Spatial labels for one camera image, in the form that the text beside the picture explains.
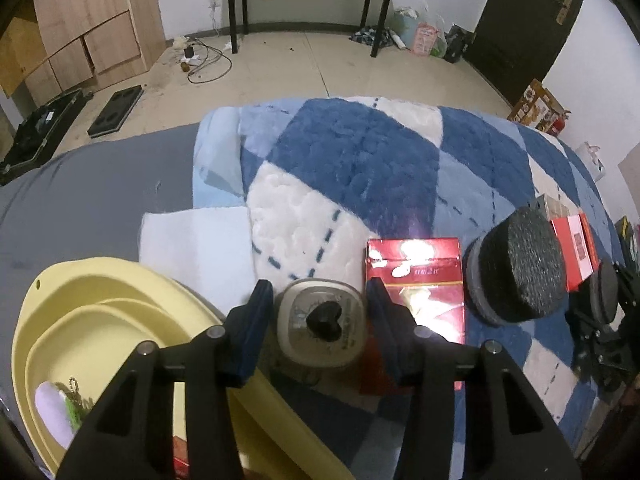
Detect small red cigarette pack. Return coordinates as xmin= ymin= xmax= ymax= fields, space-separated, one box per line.
xmin=172 ymin=436 xmax=190 ymax=480

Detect red box gold lettering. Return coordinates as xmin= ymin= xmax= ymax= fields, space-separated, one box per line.
xmin=550 ymin=212 xmax=600 ymax=292

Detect black foam cylinder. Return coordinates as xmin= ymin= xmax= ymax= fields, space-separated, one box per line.
xmin=463 ymin=207 xmax=566 ymax=326

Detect red silver cigarette carton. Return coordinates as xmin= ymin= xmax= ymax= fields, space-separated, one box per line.
xmin=349 ymin=237 xmax=468 ymax=396

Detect white square tape dispenser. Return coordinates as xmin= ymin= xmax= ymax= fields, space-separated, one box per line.
xmin=276 ymin=278 xmax=368 ymax=368

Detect yellow plastic basin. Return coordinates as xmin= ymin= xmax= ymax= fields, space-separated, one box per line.
xmin=11 ymin=258 xmax=352 ymax=479

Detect red fire extinguisher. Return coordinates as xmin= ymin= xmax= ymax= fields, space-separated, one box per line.
xmin=548 ymin=110 xmax=570 ymax=136

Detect grey bed sheet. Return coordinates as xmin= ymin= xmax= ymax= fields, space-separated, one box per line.
xmin=0 ymin=125 xmax=198 ymax=411

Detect brown printed cardboard box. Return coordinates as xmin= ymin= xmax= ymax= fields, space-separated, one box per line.
xmin=508 ymin=79 xmax=566 ymax=132

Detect blue white checkered rug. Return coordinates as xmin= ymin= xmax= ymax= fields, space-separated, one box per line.
xmin=136 ymin=95 xmax=632 ymax=480

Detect black case on floor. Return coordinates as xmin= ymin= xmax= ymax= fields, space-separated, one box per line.
xmin=0 ymin=89 xmax=93 ymax=185

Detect black foam tray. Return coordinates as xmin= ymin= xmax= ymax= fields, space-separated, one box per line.
xmin=87 ymin=84 xmax=143 ymax=139

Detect dark door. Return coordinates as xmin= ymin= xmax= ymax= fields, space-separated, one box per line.
xmin=464 ymin=0 xmax=584 ymax=105

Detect pink bag on floor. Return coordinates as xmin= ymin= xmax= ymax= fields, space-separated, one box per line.
xmin=411 ymin=22 xmax=439 ymax=56

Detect wooden wardrobe cabinet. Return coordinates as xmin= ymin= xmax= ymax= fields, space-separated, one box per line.
xmin=1 ymin=0 xmax=166 ymax=104

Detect power strip with cables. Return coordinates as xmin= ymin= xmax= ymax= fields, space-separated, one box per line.
xmin=171 ymin=36 xmax=233 ymax=86

